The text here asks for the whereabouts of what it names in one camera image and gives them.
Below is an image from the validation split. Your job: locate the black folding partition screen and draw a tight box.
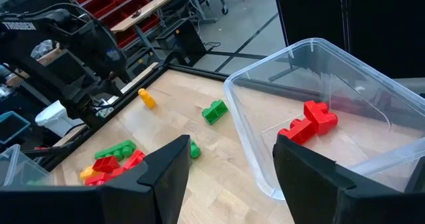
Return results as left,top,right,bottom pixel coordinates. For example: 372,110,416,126
271,0,425,80

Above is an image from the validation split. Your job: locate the black floor crate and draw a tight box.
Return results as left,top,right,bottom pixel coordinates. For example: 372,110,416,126
155,19,207,68

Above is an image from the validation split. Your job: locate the white plastic container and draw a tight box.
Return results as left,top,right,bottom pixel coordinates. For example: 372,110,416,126
34,99,86,138

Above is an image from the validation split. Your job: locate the wooden workbench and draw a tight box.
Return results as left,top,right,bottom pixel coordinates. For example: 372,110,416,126
110,0,248,35

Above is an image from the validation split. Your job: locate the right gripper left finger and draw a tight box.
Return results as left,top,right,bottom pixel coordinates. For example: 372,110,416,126
0,134,192,224

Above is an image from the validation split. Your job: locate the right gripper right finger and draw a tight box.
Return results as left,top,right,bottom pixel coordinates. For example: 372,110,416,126
272,133,425,224

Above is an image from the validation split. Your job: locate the clear plastic bin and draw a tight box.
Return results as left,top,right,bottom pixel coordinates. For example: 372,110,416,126
222,37,425,201
0,143,54,187

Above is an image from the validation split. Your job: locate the red toy block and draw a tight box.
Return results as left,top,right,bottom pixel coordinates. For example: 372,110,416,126
303,100,339,136
122,149,147,170
84,166,126,187
92,155,121,174
278,117,317,146

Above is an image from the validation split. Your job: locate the teal-rimmed black tray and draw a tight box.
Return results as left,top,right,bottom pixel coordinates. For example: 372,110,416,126
0,110,31,146

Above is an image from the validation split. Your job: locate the silver mounting bracket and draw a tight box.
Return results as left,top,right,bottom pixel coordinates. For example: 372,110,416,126
94,98,116,119

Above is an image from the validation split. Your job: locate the black floor cable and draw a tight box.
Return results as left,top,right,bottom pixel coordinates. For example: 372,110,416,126
201,41,222,53

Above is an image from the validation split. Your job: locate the yellow toy block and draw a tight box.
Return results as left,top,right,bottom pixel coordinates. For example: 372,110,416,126
79,165,101,181
137,88,157,110

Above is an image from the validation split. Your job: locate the long green toy block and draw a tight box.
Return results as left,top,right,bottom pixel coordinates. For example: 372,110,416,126
189,139,203,160

